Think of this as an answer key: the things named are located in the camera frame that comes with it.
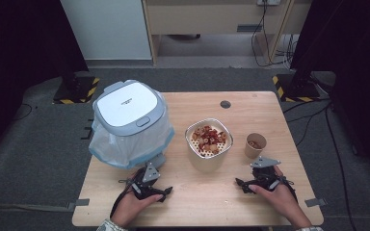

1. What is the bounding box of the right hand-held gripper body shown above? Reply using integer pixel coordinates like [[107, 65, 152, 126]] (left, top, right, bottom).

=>
[[250, 156, 285, 191]]

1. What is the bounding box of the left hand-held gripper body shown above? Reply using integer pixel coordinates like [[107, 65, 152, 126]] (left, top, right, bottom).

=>
[[130, 163, 162, 200]]

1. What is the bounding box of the brown paper cup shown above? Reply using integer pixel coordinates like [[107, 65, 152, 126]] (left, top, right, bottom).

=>
[[244, 132, 268, 160]]

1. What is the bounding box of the translucent plastic bin liner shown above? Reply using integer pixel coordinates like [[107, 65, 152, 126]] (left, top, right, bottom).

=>
[[88, 118, 175, 170]]

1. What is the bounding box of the cream container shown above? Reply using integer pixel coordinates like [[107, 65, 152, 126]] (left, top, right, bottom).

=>
[[187, 148, 227, 174]]

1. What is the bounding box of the metal bowl of snacks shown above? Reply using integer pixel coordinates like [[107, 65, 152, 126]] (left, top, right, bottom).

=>
[[184, 117, 234, 160]]

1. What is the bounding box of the grey white-lidded trash can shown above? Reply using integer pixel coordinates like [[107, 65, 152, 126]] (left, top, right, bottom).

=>
[[92, 79, 168, 170]]

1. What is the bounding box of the person's right hand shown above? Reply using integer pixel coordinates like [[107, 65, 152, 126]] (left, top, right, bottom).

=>
[[248, 165, 303, 222]]

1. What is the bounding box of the person's left hand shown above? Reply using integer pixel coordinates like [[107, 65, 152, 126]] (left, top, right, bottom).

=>
[[110, 189, 164, 229]]

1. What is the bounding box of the grey tape strip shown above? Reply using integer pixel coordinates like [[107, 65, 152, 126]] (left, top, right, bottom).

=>
[[66, 198, 91, 212], [304, 197, 329, 208]]

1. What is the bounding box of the pile of food scraps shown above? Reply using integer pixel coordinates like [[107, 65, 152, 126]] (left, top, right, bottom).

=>
[[191, 124, 228, 154]]

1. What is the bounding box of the stand base with yellow-black stripes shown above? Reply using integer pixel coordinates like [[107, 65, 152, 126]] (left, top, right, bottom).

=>
[[52, 71, 101, 105], [272, 71, 322, 103]]

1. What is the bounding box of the black curtain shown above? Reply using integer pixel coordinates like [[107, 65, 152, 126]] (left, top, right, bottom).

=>
[[289, 0, 370, 176], [0, 0, 90, 162]]

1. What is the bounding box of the white panel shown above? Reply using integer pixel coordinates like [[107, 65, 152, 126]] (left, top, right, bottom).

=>
[[60, 0, 153, 62]]

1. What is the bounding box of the light wooden cabinet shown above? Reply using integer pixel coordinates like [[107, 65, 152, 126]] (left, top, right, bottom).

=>
[[141, 0, 313, 66]]

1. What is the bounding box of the white power strip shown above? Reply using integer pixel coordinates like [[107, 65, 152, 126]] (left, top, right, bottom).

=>
[[256, 0, 281, 7]]

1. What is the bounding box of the right hand-held gripper black cable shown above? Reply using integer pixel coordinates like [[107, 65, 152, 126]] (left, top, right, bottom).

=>
[[278, 177, 299, 204]]

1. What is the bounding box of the hand-held gripper black cable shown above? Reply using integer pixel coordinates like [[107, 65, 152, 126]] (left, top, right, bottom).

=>
[[278, 177, 299, 204], [110, 178, 137, 219]]

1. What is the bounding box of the left hand-held gripper black cable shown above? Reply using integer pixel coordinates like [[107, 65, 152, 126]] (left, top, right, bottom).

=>
[[110, 178, 137, 219]]

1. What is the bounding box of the thin black floor cable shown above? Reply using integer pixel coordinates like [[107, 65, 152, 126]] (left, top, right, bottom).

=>
[[12, 102, 34, 122]]

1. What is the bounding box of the black hanging cable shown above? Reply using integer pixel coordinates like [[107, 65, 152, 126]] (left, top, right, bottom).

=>
[[251, 0, 291, 68]]

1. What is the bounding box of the grey cabinet handle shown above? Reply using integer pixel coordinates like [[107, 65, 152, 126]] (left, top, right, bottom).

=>
[[236, 23, 264, 34]]

